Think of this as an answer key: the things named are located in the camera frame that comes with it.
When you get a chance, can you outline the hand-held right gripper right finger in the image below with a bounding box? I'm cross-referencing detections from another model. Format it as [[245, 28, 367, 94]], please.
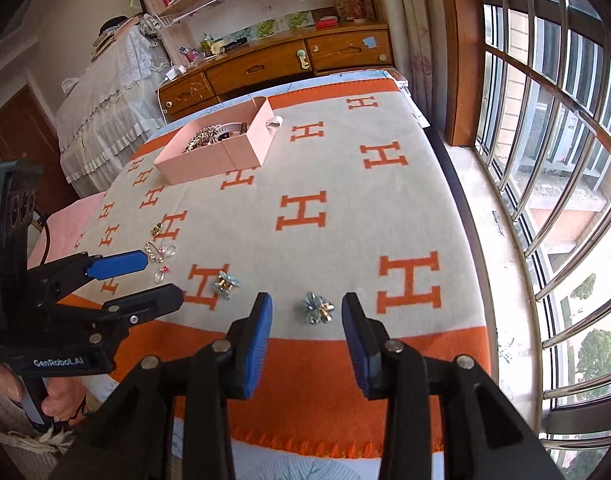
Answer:
[[340, 291, 569, 480]]

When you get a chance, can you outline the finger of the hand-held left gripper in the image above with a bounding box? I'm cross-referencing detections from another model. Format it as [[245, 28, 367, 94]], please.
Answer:
[[50, 282, 185, 346], [28, 249, 150, 311]]

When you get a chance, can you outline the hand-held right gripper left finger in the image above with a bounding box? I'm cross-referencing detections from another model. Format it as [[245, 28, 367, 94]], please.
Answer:
[[48, 291, 275, 480]]

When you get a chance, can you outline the blue flower earring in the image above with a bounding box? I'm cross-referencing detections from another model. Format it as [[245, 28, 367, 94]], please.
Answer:
[[213, 271, 242, 301], [302, 291, 335, 326]]

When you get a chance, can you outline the pink storage box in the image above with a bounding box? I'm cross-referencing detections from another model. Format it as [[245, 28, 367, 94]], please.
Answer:
[[153, 96, 285, 186]]

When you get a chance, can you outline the silver rhinestone bracelet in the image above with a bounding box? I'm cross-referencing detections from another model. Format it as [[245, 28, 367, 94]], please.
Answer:
[[183, 125, 221, 153]]

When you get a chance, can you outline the pink smartwatch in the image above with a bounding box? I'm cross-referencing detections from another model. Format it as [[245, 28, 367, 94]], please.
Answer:
[[213, 121, 250, 140]]

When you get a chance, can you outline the person's left hand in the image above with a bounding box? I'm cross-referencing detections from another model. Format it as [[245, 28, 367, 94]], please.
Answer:
[[0, 365, 89, 428]]

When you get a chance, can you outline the pink blanket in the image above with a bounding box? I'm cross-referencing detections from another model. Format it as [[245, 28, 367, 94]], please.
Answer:
[[28, 192, 109, 268]]

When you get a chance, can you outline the piano with white lace cover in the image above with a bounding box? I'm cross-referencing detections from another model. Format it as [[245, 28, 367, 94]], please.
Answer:
[[53, 20, 171, 198]]

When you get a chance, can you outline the brown wooden door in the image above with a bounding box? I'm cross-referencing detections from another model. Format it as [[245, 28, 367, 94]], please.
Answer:
[[0, 82, 79, 213]]

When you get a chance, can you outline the orange patterned blanket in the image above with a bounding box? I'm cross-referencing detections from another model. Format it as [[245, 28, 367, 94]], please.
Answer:
[[60, 80, 489, 458]]

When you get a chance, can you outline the stack of books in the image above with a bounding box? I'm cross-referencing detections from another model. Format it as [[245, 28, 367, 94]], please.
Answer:
[[88, 15, 146, 63]]

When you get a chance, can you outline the wooden desk with drawers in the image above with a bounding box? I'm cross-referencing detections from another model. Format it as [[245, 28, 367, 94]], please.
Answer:
[[157, 22, 395, 123]]

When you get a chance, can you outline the window with metal bars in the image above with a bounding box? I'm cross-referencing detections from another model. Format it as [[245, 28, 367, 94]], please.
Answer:
[[465, 0, 611, 476]]

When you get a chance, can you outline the floral picture strip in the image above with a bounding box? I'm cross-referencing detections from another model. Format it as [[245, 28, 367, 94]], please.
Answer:
[[256, 10, 316, 38]]

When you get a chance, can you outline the floral curtain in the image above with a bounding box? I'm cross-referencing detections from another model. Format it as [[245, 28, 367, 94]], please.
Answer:
[[365, 0, 456, 126]]

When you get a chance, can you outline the glass jar with dried flowers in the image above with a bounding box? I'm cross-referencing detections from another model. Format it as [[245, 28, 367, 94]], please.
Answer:
[[334, 0, 376, 23]]

